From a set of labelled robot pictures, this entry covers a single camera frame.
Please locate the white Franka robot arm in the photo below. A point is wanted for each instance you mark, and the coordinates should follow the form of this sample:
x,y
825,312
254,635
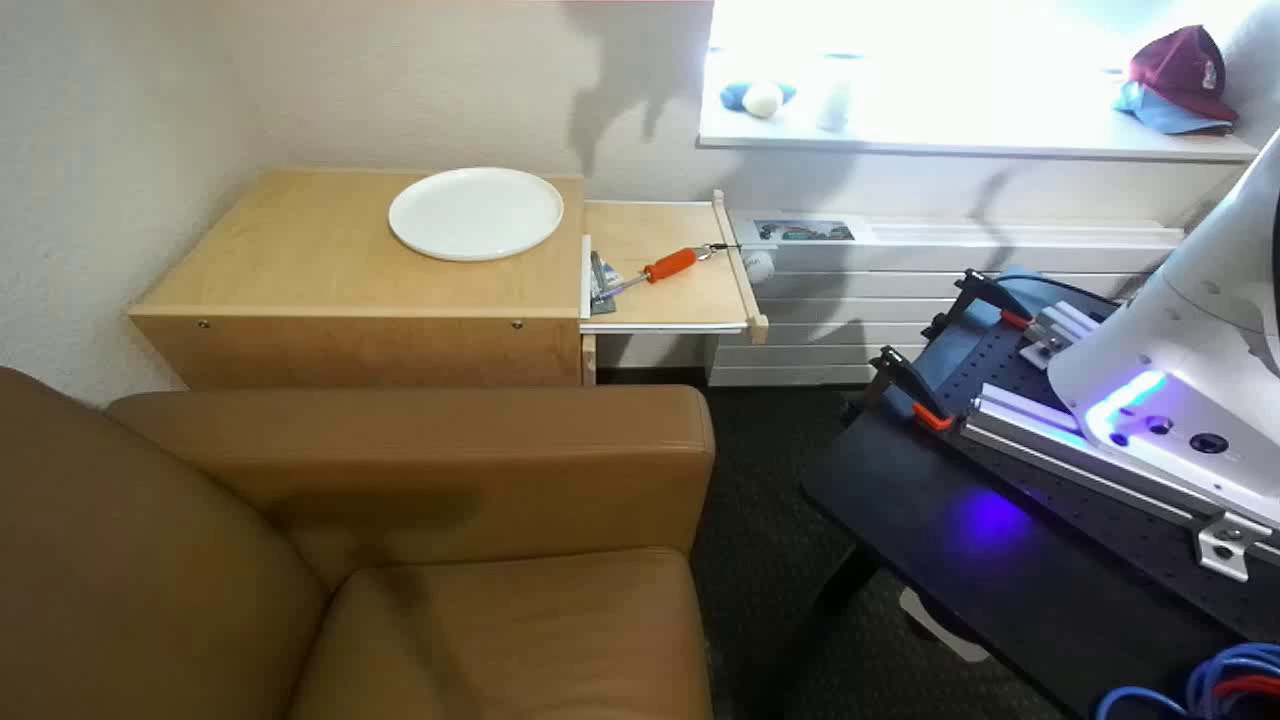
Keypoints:
x,y
1187,344

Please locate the wooden pullout table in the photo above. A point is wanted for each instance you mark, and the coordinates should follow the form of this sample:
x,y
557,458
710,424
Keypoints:
x,y
693,298

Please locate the white round plate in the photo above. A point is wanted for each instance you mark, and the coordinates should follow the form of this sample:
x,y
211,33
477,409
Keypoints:
x,y
477,215

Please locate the blue and white small object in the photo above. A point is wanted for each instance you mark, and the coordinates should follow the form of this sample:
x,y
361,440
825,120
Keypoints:
x,y
758,98

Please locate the light wooden cabinet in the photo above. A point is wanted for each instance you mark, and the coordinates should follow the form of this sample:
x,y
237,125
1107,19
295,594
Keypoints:
x,y
305,285

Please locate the brown leather armchair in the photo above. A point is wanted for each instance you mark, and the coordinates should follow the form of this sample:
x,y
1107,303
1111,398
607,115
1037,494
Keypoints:
x,y
335,547

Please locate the white window sill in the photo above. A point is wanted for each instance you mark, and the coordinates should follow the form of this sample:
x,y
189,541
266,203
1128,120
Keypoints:
x,y
961,137

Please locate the white paper sheet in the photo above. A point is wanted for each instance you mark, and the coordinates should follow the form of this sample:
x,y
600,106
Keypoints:
x,y
941,625

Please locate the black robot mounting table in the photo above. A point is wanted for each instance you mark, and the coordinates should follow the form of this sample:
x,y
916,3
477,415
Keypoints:
x,y
1012,562

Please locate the maroon cap with blue brim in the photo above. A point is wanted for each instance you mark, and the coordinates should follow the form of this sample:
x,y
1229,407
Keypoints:
x,y
1181,73

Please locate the white wall heater unit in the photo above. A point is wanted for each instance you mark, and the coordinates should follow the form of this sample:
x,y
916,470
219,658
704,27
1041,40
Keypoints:
x,y
883,303

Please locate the aluminium profile rail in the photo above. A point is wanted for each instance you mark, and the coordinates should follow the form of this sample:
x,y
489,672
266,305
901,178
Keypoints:
x,y
1065,444

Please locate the silver corner bracket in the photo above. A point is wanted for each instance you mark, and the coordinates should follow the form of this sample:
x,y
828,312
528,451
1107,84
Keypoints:
x,y
1224,547

